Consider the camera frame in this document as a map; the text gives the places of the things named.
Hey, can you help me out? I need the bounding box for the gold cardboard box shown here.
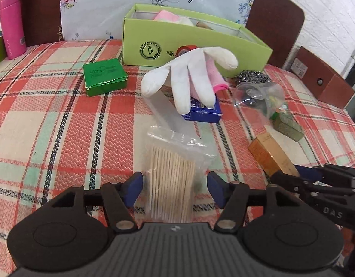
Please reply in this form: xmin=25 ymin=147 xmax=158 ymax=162
xmin=248 ymin=132 xmax=300 ymax=177

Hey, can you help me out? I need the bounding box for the olive green small box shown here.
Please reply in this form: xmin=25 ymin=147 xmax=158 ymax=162
xmin=272 ymin=113 xmax=304 ymax=142

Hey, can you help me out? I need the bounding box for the toothpick bag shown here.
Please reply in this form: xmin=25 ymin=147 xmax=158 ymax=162
xmin=144 ymin=91 xmax=217 ymax=223

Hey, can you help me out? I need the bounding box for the dark blue box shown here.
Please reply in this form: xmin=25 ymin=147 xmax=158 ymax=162
xmin=183 ymin=98 xmax=223 ymax=123

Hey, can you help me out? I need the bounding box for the clear plastic cup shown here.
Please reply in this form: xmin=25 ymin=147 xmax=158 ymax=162
xmin=233 ymin=82 xmax=283 ymax=119

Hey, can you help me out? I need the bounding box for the dark green box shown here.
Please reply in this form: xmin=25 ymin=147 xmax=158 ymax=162
xmin=83 ymin=58 xmax=127 ymax=97

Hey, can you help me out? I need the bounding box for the steel wool scrubber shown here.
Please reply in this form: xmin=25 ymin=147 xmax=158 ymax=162
xmin=235 ymin=70 xmax=272 ymax=85

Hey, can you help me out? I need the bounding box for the white glove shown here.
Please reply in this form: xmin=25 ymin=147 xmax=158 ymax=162
xmin=141 ymin=47 xmax=238 ymax=115
xmin=175 ymin=16 xmax=195 ymax=27

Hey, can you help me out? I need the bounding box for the red tape roll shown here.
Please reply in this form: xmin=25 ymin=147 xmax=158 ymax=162
xmin=175 ymin=45 xmax=198 ymax=57

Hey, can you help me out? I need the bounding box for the green colourful small box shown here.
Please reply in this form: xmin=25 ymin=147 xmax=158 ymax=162
xmin=268 ymin=91 xmax=289 ymax=116

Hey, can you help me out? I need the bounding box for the brown cardboard box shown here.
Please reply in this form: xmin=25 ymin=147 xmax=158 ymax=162
xmin=290 ymin=46 xmax=355 ymax=109

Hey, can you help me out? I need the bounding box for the plaid bed sheet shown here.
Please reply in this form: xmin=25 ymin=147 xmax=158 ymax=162
xmin=0 ymin=39 xmax=355 ymax=276

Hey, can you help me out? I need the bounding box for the brown wooden headboard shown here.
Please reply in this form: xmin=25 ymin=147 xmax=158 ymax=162
xmin=21 ymin=0 xmax=305 ymax=68

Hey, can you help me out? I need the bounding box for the light green cardboard box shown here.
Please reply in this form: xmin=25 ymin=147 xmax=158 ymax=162
xmin=122 ymin=4 xmax=273 ymax=78

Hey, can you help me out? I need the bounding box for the pink thermos bottle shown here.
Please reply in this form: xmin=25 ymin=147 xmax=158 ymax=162
xmin=0 ymin=0 xmax=26 ymax=59

